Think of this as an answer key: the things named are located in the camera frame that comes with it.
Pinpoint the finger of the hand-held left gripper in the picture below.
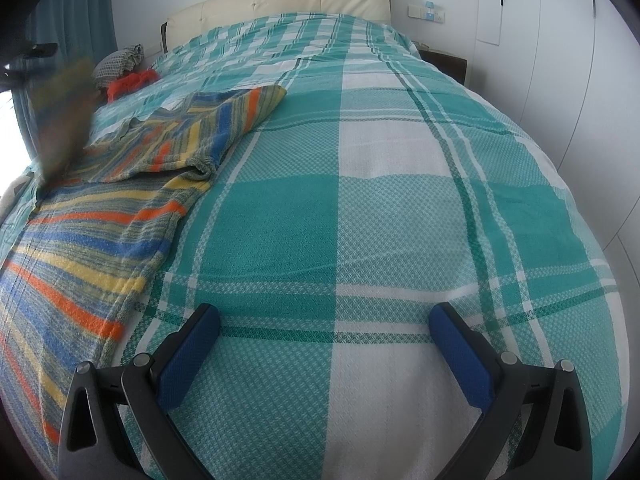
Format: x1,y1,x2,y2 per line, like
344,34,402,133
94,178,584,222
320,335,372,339
0,42,58,93

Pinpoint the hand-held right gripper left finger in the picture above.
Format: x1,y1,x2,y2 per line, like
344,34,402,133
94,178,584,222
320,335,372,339
57,304,222,480

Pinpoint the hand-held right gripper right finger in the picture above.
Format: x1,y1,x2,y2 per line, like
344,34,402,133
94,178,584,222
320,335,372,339
428,301,586,480

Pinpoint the striped knitted sweater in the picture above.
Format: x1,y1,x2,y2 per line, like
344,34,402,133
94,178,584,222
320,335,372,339
0,57,288,453

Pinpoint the grey knitted clothes pile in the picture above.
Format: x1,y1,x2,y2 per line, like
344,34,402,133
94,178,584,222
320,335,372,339
92,44,146,86

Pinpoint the blue curtain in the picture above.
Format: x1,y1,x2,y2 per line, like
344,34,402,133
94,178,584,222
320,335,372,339
10,0,118,161

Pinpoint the orange cloth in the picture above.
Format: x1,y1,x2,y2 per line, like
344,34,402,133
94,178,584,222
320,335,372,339
106,69,161,102

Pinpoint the teal plaid blanket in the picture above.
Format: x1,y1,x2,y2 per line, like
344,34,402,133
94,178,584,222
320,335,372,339
0,12,623,480

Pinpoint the cream padded headboard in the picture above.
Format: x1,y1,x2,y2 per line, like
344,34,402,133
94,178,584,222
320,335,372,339
160,0,392,53

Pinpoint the white wardrobe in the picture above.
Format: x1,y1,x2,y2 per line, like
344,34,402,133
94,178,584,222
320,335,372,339
475,0,640,271

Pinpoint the dark wooden nightstand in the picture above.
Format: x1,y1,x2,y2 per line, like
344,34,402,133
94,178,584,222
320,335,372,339
412,40,468,81

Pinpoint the white wall switch panel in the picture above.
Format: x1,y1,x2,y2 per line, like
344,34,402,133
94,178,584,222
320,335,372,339
407,0,446,23

